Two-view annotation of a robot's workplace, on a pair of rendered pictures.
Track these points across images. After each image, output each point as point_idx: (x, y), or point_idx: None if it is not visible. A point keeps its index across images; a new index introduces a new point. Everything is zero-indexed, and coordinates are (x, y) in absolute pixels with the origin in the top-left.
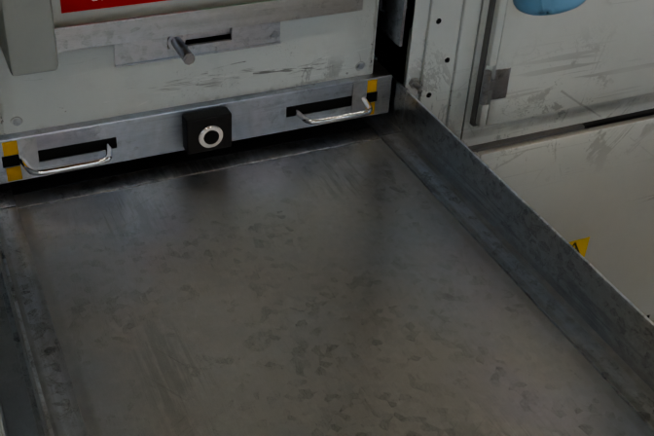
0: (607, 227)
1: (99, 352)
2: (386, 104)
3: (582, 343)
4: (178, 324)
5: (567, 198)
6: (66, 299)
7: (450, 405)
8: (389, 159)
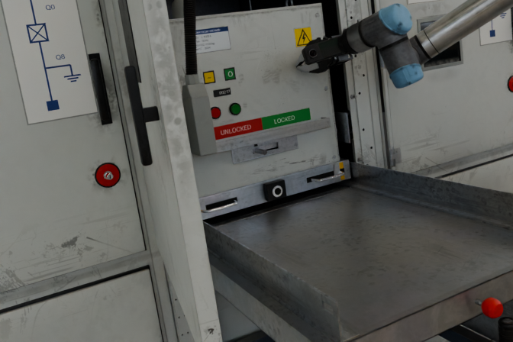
0: None
1: None
2: (349, 174)
3: (469, 216)
4: (288, 243)
5: None
6: None
7: (419, 240)
8: (358, 191)
